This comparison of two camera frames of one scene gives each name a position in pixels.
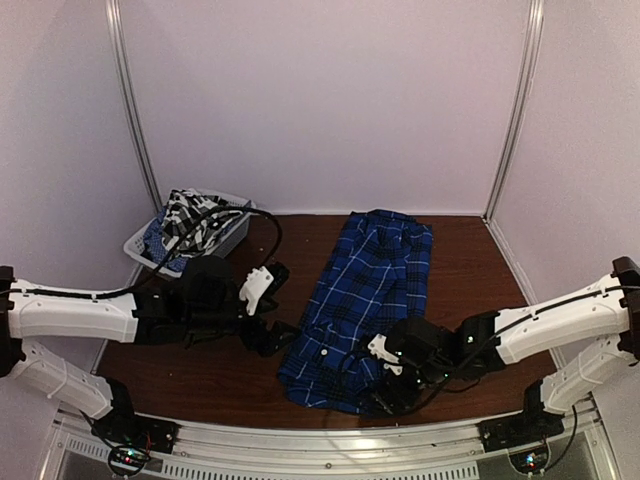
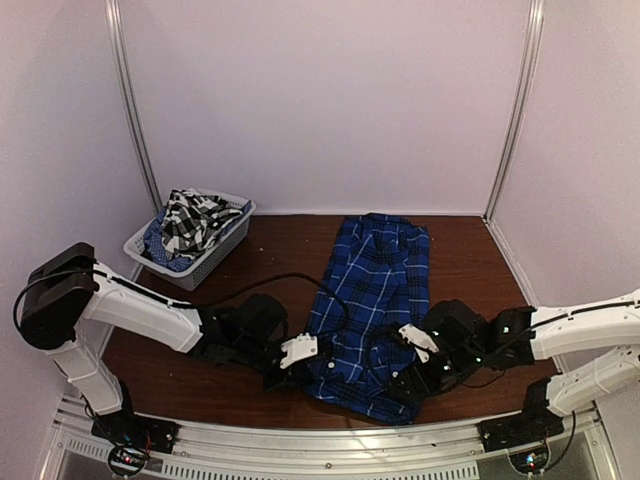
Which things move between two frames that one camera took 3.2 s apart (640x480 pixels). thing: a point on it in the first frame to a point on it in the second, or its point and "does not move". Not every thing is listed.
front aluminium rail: x=575 y=447 does not move
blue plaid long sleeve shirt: x=379 y=273 does not move
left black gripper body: x=253 y=341 to x=289 y=378
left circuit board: x=127 y=459 does not move
